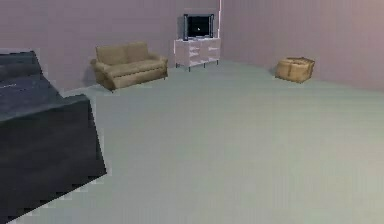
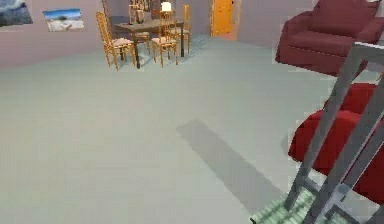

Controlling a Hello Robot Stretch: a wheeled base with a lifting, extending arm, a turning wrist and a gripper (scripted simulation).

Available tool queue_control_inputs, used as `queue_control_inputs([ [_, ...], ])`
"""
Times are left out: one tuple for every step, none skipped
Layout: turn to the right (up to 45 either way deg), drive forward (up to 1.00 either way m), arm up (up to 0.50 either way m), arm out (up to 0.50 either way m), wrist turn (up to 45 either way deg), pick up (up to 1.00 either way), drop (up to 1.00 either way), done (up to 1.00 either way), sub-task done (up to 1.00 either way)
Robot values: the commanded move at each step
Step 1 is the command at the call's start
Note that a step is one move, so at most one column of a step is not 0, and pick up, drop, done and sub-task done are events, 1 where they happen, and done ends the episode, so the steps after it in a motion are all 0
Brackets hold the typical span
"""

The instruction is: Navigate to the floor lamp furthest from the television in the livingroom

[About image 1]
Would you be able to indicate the tan two-seat sofa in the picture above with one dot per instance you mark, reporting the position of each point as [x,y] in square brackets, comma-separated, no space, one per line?
[130,66]

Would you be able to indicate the dark grey sofa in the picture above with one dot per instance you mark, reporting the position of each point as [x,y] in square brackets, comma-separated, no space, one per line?
[43,133]

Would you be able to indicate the white television stand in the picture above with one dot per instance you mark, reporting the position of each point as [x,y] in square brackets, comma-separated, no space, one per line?
[196,51]

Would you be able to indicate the black television set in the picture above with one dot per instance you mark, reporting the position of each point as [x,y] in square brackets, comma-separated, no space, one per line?
[199,26]

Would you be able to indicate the brown cardboard box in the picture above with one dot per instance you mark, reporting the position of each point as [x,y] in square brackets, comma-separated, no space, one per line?
[295,69]

